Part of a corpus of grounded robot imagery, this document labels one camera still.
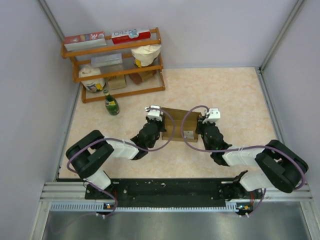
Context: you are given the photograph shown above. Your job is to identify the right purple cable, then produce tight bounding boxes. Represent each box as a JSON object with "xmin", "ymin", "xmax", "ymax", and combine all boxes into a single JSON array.
[{"xmin": 180, "ymin": 104, "xmax": 308, "ymax": 217}]

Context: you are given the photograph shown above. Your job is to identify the wooden shelf rack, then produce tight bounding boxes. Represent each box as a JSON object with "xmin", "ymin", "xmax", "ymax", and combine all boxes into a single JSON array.
[{"xmin": 61, "ymin": 27, "xmax": 166, "ymax": 103}]

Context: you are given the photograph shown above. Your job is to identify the brown cardboard box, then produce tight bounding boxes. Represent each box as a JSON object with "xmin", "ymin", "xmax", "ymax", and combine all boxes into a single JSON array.
[{"xmin": 161, "ymin": 107, "xmax": 202, "ymax": 143}]

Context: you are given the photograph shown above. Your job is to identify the clear plastic box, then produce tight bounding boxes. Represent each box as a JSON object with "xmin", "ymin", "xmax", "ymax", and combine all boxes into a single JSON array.
[{"xmin": 90, "ymin": 53, "xmax": 123, "ymax": 68}]

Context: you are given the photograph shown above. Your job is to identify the brown bread pieces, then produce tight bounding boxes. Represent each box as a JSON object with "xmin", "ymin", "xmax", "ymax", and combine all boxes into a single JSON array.
[{"xmin": 128, "ymin": 70, "xmax": 157, "ymax": 85}]

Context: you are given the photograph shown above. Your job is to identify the tan cardboard packet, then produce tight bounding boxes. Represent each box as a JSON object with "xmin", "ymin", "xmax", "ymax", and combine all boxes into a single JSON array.
[{"xmin": 106, "ymin": 64, "xmax": 127, "ymax": 90}]

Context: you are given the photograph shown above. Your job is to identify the white paper bag lower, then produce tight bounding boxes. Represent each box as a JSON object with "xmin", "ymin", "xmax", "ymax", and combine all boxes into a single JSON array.
[{"xmin": 78, "ymin": 64, "xmax": 106, "ymax": 93}]

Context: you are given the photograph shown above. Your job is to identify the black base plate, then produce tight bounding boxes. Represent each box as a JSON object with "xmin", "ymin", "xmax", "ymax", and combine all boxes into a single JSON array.
[{"xmin": 85, "ymin": 178, "xmax": 262, "ymax": 208}]

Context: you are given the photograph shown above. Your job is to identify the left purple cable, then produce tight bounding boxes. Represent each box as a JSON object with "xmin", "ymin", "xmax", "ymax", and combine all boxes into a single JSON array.
[{"xmin": 66, "ymin": 107, "xmax": 176, "ymax": 218}]

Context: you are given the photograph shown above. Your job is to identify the white paper bag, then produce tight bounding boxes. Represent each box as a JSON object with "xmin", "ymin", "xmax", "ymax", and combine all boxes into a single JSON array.
[
  {"xmin": 131, "ymin": 44, "xmax": 162, "ymax": 68},
  {"xmin": 78, "ymin": 64, "xmax": 106, "ymax": 93}
]

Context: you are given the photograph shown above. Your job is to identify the green glass bottle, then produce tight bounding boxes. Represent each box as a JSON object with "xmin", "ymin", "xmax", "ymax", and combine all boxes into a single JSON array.
[{"xmin": 103, "ymin": 89, "xmax": 120, "ymax": 116}]

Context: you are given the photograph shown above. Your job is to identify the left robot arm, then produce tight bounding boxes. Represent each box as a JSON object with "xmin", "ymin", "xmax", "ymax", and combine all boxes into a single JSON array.
[{"xmin": 65, "ymin": 115, "xmax": 166, "ymax": 199}]

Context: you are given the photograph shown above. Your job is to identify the aluminium front rail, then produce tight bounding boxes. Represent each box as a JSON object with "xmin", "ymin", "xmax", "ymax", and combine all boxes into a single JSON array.
[{"xmin": 40, "ymin": 178, "xmax": 313, "ymax": 212}]

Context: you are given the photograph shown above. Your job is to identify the purple cable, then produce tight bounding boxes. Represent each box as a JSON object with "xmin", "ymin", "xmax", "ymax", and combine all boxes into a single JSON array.
[
  {"xmin": 66, "ymin": 107, "xmax": 176, "ymax": 218},
  {"xmin": 180, "ymin": 104, "xmax": 308, "ymax": 217}
]

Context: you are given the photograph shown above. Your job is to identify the white paper bag upper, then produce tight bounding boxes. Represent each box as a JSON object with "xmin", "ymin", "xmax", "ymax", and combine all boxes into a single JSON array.
[{"xmin": 131, "ymin": 44, "xmax": 162, "ymax": 68}]

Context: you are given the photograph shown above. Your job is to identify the red white wrap box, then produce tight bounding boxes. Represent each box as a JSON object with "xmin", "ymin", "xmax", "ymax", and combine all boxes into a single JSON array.
[{"xmin": 111, "ymin": 27, "xmax": 151, "ymax": 45}]

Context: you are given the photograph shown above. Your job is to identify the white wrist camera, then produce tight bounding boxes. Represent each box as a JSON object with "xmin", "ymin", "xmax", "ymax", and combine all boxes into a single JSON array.
[
  {"xmin": 202, "ymin": 108, "xmax": 221, "ymax": 124},
  {"xmin": 145, "ymin": 105, "xmax": 163, "ymax": 122}
]

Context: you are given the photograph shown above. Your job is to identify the red grey foil box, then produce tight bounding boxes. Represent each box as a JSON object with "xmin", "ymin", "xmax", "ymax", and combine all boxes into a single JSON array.
[{"xmin": 63, "ymin": 31, "xmax": 107, "ymax": 51}]

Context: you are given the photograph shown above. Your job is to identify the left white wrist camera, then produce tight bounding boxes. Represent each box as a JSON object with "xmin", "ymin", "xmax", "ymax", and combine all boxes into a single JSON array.
[{"xmin": 145, "ymin": 105, "xmax": 163, "ymax": 122}]

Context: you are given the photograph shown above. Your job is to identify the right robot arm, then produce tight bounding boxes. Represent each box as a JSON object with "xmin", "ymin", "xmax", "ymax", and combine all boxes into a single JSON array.
[{"xmin": 195, "ymin": 116, "xmax": 309, "ymax": 198}]

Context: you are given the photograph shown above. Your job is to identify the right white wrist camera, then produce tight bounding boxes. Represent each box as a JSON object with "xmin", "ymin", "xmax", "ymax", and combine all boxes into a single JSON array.
[{"xmin": 202, "ymin": 108, "xmax": 221, "ymax": 124}]

